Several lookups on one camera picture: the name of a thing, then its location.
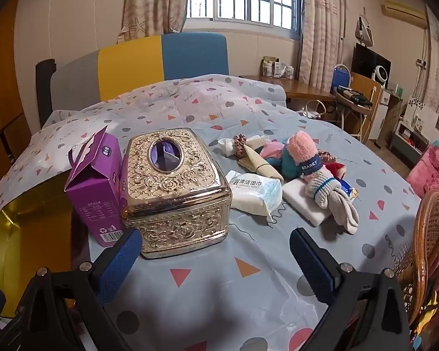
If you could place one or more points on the pink blanket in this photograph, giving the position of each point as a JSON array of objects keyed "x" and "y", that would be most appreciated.
[{"x": 431, "y": 172}]

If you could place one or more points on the red sock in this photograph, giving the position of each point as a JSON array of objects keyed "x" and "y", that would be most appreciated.
[{"x": 336, "y": 170}]

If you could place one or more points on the pink cloth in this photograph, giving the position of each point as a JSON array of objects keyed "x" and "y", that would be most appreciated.
[{"x": 272, "y": 150}]

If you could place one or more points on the brown scrunchie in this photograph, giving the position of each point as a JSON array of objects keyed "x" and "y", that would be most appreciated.
[{"x": 239, "y": 142}]

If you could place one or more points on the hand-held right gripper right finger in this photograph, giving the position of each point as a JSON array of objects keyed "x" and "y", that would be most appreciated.
[{"x": 311, "y": 267}]

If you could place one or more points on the grey low shelf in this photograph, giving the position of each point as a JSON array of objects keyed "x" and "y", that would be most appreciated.
[{"x": 409, "y": 142}]

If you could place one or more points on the blue folding chair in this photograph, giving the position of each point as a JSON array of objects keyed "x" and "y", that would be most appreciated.
[{"x": 339, "y": 78}]

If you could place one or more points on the plaid scrunchie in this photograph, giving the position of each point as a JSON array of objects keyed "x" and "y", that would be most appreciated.
[{"x": 325, "y": 155}]

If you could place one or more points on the patterned plastic tablecloth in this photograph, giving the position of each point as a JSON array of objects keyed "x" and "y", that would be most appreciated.
[{"x": 241, "y": 281}]

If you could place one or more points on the wooden folding chair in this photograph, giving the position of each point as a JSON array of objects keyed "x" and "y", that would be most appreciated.
[{"x": 358, "y": 98}]

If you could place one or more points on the white mini fridge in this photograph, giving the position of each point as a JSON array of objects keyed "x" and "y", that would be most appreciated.
[{"x": 380, "y": 117}]

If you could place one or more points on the cream knitted cloth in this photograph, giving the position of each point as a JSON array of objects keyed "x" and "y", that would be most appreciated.
[{"x": 256, "y": 142}]

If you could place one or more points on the ornate gold tissue box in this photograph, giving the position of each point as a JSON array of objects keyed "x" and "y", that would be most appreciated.
[{"x": 175, "y": 197}]

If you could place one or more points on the beige rolled cloth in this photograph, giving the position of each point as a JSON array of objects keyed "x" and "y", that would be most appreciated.
[{"x": 258, "y": 161}]

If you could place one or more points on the pink sock with blue band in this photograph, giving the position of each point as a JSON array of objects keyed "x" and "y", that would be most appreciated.
[{"x": 303, "y": 150}]

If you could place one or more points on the black monitor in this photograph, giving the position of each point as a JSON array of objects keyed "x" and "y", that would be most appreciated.
[{"x": 366, "y": 62}]

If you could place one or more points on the white round fan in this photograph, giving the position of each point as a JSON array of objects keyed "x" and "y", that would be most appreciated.
[{"x": 381, "y": 76}]

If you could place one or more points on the purple carton box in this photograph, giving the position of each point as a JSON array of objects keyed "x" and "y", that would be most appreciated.
[{"x": 95, "y": 197}]

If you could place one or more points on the white foam block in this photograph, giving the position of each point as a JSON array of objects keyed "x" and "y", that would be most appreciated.
[{"x": 302, "y": 201}]

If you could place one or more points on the blue packet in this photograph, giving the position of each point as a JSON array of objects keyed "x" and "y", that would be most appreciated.
[{"x": 349, "y": 190}]

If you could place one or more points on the white wet wipes pack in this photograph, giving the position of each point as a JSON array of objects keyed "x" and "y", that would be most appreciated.
[{"x": 252, "y": 197}]

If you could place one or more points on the boxes on desk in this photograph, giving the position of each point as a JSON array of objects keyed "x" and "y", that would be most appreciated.
[{"x": 278, "y": 68}]

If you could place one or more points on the beige air conditioner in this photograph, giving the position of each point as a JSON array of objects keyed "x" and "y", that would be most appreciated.
[{"x": 402, "y": 12}]

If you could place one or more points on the hanging bag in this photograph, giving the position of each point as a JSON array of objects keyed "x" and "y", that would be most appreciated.
[{"x": 364, "y": 31}]

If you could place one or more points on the wooden desk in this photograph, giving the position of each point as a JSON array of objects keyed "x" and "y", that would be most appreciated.
[{"x": 296, "y": 87}]

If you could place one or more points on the beige patterned curtain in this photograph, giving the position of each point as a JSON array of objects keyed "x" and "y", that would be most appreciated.
[
  {"x": 153, "y": 0},
  {"x": 322, "y": 33}
]

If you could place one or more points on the rattan chair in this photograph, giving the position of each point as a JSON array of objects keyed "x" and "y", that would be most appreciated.
[{"x": 431, "y": 234}]

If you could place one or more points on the orange wooden wardrobe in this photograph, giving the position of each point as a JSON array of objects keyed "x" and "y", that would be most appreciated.
[{"x": 3, "y": 91}]

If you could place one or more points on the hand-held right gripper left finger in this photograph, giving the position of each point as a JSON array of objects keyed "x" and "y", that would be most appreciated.
[{"x": 119, "y": 263}]

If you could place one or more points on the blue plush mouse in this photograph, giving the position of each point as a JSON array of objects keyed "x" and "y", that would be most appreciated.
[{"x": 287, "y": 170}]

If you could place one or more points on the white knitted sock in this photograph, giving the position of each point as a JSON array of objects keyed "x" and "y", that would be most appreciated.
[{"x": 226, "y": 146}]

